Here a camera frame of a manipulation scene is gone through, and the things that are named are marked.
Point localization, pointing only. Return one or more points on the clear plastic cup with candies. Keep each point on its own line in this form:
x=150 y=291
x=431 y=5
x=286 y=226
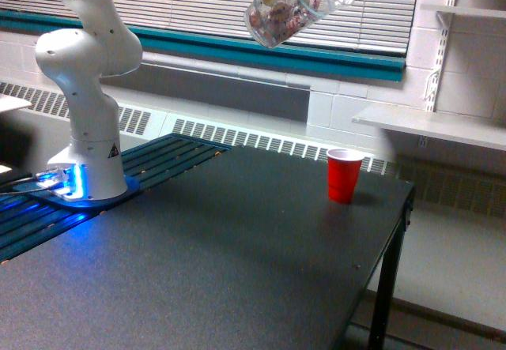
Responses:
x=272 y=22

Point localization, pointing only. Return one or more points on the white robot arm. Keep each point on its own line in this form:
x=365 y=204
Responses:
x=76 y=59

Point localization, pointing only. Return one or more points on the red plastic cup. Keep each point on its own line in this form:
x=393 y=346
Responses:
x=342 y=173

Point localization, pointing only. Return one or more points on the white baseboard radiator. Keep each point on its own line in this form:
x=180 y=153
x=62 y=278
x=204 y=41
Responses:
x=148 y=124

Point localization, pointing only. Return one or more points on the teal window sill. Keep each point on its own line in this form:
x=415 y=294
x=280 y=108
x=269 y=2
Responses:
x=285 y=57

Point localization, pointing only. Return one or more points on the white window blinds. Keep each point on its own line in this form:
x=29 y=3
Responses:
x=366 y=25

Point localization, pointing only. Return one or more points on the black table leg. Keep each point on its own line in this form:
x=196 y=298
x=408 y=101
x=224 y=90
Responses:
x=387 y=278

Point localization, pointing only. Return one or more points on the blue slotted mounting plate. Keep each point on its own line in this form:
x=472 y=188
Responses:
x=27 y=221

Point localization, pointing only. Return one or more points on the white board at left edge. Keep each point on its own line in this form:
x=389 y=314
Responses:
x=10 y=103

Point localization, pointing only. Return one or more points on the white shelf bracket rail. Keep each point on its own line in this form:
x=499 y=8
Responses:
x=444 y=17

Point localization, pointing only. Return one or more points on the white lower wall shelf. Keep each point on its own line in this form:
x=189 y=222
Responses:
x=443 y=126

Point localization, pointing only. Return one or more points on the white wall shelf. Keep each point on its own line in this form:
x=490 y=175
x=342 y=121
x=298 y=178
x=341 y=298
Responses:
x=443 y=126
x=465 y=11

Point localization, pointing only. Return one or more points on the white upper wall shelf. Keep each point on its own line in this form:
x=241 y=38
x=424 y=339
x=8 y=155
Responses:
x=465 y=11

